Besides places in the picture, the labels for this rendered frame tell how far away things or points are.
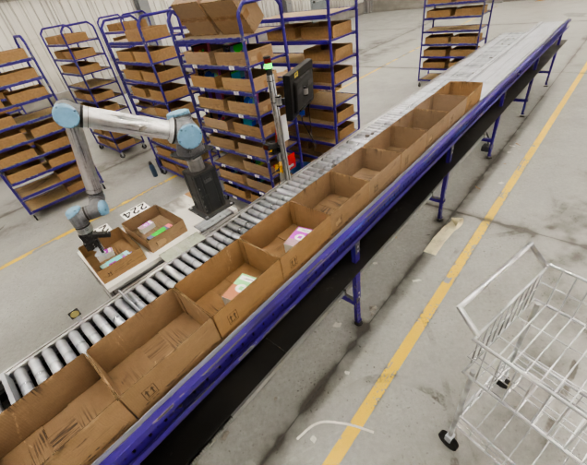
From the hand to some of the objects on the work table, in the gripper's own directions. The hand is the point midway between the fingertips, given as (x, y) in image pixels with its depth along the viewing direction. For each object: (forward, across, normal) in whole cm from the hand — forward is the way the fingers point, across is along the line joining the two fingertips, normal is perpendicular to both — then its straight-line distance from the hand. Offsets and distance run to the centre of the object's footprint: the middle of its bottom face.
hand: (105, 254), depth 219 cm
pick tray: (+3, +6, +4) cm, 8 cm away
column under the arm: (+4, -5, +78) cm, 78 cm away
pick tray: (+4, -3, +35) cm, 35 cm away
